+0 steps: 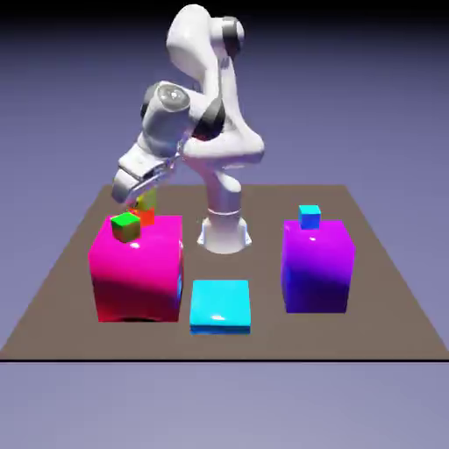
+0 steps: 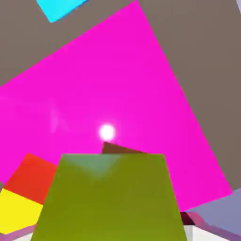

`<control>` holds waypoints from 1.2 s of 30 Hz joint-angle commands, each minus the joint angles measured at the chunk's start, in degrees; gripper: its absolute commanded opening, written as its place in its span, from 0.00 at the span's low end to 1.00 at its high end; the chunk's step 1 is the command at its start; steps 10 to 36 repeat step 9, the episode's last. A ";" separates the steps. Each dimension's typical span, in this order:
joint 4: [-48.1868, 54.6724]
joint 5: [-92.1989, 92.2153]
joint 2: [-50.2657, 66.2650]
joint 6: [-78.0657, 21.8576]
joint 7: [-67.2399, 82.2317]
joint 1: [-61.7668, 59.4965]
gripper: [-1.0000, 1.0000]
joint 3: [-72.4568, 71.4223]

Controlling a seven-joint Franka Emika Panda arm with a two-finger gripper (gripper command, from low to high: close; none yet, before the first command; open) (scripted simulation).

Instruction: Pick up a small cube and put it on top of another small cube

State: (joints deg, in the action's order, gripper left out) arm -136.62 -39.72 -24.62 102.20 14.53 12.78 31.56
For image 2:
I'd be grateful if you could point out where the small olive green cube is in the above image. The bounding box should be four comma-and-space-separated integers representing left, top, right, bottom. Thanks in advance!
31, 153, 188, 241

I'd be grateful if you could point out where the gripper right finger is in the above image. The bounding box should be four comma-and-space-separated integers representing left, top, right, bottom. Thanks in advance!
179, 211, 241, 241

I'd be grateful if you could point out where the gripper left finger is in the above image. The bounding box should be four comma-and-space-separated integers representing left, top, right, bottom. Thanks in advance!
0, 224, 38, 241

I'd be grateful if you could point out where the small yellow cube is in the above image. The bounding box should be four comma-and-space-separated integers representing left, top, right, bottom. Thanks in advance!
0, 187, 44, 235

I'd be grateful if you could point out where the small red cube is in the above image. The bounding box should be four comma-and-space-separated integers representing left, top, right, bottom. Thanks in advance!
3, 152, 58, 205

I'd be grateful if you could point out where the large cyan box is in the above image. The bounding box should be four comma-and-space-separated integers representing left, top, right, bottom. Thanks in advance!
35, 0, 88, 24

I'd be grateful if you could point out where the small brown cube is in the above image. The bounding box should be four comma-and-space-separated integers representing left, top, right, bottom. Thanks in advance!
101, 141, 147, 154

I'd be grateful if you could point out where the large grey-blue box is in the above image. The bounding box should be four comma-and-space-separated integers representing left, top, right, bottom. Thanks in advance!
185, 188, 241, 237

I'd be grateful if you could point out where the large magenta box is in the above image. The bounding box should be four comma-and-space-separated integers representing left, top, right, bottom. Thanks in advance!
0, 0, 233, 213

